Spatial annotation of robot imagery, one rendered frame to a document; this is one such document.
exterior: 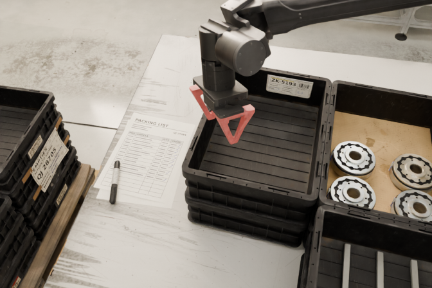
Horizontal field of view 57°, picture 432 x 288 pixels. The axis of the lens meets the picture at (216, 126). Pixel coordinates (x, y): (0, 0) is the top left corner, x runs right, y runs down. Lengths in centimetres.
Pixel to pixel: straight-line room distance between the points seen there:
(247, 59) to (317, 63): 96
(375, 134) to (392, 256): 35
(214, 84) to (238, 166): 37
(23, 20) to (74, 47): 55
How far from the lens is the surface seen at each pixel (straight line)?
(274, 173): 101
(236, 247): 105
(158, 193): 113
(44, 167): 168
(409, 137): 119
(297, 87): 114
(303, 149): 107
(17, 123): 175
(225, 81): 69
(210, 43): 66
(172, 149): 122
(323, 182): 89
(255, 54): 61
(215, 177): 87
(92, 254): 108
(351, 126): 116
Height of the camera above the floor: 164
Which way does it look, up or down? 48 degrees down
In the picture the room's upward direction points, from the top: straight up
